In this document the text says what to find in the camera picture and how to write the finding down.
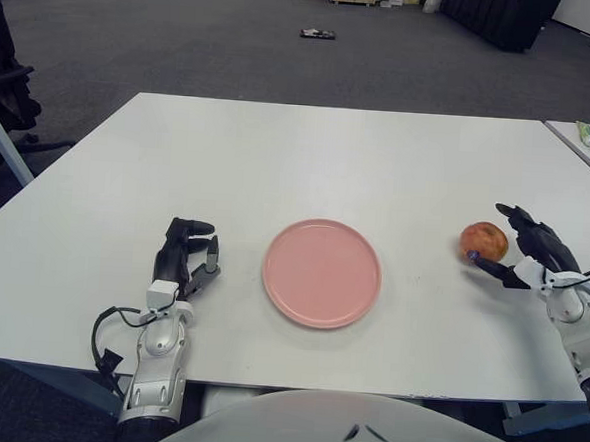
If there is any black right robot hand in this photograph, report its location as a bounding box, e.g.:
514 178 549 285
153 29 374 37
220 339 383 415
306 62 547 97
473 200 587 295

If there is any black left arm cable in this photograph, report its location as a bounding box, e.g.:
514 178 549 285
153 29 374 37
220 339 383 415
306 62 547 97
87 304 153 398

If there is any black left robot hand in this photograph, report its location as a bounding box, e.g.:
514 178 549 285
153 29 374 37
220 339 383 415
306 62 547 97
150 216 226 301

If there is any pink round plate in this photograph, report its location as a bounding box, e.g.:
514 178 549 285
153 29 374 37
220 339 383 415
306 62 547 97
259 214 386 333

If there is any red yellow apple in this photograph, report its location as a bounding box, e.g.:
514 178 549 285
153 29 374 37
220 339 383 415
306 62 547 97
458 219 511 267

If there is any grey robot torso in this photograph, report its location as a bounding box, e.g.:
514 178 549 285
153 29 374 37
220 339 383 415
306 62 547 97
143 379 590 442

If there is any grey neighbouring table leg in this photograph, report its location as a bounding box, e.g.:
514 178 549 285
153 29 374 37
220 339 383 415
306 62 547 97
0 95 40 187

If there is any small black floor tray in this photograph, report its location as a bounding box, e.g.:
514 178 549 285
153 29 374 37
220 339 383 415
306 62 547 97
299 27 338 41

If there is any black office chair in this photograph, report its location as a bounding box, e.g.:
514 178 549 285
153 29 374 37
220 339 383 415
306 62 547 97
0 0 87 203

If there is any black curtain partition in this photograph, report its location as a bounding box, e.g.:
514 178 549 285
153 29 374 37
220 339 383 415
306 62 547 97
437 0 564 57

